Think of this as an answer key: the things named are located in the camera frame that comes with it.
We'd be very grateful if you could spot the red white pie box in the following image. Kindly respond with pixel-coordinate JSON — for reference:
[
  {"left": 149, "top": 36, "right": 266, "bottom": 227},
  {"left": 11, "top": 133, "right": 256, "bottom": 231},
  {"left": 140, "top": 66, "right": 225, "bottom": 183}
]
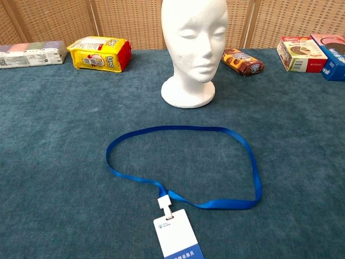
[{"left": 277, "top": 36, "right": 328, "bottom": 73}]

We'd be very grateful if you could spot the brown chocolate cookie pack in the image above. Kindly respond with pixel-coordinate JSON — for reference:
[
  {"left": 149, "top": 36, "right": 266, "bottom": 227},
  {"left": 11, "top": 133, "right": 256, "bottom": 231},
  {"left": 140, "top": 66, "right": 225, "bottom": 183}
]
[{"left": 220, "top": 48, "right": 265, "bottom": 78}]

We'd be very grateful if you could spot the multicolour tissue pack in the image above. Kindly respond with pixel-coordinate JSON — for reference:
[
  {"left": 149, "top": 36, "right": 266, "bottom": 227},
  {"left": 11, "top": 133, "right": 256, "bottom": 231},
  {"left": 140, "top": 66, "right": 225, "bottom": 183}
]
[{"left": 0, "top": 40, "right": 67, "bottom": 70}]

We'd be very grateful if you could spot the blue lanyard strap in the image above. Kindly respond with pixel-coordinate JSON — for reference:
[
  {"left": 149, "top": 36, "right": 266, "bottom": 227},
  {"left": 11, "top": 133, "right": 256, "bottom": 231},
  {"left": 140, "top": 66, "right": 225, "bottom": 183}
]
[{"left": 106, "top": 125, "right": 264, "bottom": 210}]

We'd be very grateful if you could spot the white foam mannequin head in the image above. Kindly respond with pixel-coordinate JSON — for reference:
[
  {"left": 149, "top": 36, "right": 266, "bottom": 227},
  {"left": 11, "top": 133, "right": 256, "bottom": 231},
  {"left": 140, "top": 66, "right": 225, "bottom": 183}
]
[{"left": 161, "top": 0, "right": 229, "bottom": 109}]

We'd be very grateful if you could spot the white ID badge card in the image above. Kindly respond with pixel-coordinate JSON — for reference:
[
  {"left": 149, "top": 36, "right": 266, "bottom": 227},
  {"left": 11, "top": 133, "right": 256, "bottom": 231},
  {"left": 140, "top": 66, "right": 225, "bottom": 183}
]
[{"left": 153, "top": 195, "right": 203, "bottom": 259}]

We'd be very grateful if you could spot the wicker folding screen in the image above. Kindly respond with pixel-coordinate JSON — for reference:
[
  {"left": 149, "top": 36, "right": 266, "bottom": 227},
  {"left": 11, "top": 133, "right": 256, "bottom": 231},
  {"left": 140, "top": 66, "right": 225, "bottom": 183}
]
[{"left": 0, "top": 0, "right": 345, "bottom": 51}]

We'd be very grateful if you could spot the teal table cloth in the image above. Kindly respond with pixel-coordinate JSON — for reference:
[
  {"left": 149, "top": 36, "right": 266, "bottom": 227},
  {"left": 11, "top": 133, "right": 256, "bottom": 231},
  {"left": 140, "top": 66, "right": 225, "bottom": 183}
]
[{"left": 0, "top": 48, "right": 345, "bottom": 259}]

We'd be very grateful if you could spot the blue pink Oreo box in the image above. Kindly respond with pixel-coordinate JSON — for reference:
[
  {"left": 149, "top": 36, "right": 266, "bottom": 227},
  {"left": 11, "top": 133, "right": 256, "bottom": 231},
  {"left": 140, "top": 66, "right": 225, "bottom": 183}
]
[{"left": 310, "top": 33, "right": 345, "bottom": 81}]

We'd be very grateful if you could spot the yellow Lipo biscuit bag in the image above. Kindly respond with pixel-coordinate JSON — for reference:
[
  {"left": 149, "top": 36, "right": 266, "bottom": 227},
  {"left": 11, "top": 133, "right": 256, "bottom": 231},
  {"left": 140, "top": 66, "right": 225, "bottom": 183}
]
[{"left": 66, "top": 36, "right": 133, "bottom": 73}]

